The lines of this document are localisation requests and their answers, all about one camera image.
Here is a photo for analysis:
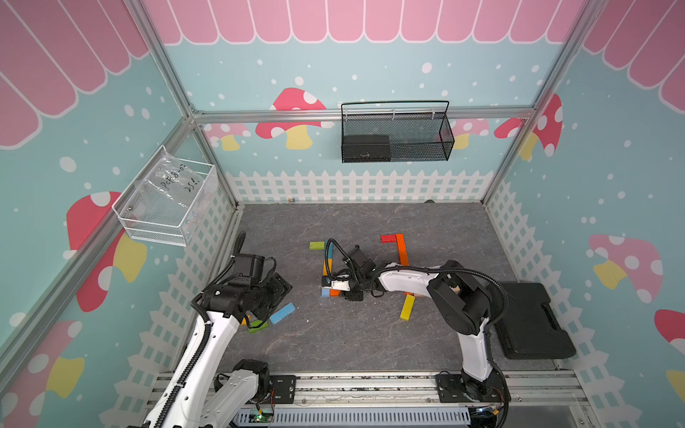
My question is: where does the black wire basket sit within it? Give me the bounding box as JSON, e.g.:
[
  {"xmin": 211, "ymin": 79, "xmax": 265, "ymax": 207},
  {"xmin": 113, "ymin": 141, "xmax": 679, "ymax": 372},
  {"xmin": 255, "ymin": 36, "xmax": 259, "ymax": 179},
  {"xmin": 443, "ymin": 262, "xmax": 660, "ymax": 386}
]
[{"xmin": 340, "ymin": 100, "xmax": 455, "ymax": 162}]

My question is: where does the yellow long block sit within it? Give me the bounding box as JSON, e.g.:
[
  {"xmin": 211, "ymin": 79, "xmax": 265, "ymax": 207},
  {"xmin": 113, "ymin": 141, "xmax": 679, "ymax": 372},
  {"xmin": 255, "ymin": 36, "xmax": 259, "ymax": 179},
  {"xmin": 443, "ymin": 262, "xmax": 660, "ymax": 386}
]
[{"xmin": 400, "ymin": 294, "xmax": 416, "ymax": 321}]

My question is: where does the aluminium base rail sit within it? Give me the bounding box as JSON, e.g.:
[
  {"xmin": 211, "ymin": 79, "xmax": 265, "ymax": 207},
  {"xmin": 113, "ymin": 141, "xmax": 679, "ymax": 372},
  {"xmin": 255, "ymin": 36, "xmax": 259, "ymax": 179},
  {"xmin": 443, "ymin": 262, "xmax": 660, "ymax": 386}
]
[{"xmin": 143, "ymin": 371, "xmax": 590, "ymax": 428}]

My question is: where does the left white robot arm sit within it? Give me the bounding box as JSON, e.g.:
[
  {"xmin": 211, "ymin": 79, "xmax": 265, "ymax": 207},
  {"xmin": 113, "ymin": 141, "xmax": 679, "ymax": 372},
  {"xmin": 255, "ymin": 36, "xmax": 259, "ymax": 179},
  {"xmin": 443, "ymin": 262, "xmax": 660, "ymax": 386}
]
[{"xmin": 142, "ymin": 232, "xmax": 292, "ymax": 427}]

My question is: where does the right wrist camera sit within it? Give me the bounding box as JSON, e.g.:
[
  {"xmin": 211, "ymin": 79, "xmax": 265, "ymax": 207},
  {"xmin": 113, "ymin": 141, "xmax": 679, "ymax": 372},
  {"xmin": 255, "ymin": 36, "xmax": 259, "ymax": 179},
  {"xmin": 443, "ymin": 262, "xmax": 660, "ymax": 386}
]
[{"xmin": 321, "ymin": 243, "xmax": 376, "ymax": 294}]

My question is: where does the light blue long block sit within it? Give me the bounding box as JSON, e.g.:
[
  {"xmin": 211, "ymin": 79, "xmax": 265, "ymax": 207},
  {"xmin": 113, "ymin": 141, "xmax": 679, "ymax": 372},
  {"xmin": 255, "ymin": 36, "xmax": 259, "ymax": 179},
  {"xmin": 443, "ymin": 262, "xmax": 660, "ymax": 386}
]
[{"xmin": 269, "ymin": 303, "xmax": 296, "ymax": 325}]

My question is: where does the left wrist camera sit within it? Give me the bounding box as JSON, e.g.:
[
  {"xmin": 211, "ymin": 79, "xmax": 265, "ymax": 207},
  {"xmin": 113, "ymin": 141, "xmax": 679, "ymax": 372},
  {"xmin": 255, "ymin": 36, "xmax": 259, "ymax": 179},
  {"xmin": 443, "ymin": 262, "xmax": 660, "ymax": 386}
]
[{"xmin": 235, "ymin": 253, "xmax": 265, "ymax": 282}]

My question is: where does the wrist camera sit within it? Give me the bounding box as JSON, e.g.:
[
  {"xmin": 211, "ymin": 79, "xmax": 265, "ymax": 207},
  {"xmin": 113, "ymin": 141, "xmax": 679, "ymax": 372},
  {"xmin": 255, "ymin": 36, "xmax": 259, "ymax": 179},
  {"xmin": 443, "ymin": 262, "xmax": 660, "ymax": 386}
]
[
  {"xmin": 321, "ymin": 243, "xmax": 376, "ymax": 294},
  {"xmin": 235, "ymin": 253, "xmax": 265, "ymax": 282}
]

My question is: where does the clear plastic bag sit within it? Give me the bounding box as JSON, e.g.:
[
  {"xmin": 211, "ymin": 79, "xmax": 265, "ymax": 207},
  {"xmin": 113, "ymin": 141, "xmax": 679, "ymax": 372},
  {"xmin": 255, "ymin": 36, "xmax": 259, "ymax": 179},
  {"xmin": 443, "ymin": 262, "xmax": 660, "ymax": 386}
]
[{"xmin": 138, "ymin": 151, "xmax": 204, "ymax": 210}]

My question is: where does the black box in basket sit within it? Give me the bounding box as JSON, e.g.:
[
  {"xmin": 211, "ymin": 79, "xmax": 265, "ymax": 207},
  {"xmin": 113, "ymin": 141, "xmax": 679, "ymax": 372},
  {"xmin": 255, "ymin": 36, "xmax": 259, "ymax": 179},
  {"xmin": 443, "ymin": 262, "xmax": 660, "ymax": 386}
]
[{"xmin": 342, "ymin": 135, "xmax": 392, "ymax": 163}]

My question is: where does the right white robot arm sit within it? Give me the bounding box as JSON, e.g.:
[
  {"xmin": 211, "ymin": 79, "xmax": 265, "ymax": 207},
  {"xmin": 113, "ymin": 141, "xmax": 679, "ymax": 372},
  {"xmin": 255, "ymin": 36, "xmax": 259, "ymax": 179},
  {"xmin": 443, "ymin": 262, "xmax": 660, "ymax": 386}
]
[{"xmin": 321, "ymin": 239, "xmax": 510, "ymax": 405}]

